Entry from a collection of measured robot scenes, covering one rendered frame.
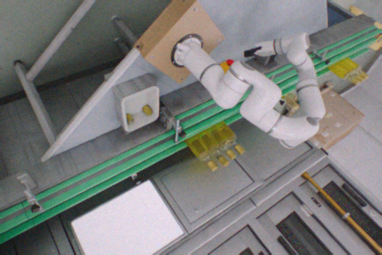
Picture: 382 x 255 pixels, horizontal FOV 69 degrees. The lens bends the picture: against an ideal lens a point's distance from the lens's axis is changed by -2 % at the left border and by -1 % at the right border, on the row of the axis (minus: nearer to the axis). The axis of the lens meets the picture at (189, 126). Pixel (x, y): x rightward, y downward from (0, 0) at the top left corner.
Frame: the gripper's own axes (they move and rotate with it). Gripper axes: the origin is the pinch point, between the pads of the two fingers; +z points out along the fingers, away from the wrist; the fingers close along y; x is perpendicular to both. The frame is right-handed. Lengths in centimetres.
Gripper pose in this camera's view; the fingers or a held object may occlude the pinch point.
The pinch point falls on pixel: (248, 53)
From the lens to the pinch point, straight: 144.7
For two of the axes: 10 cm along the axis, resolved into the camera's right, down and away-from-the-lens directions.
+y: -6.6, 0.4, -7.5
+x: 0.5, 10.0, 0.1
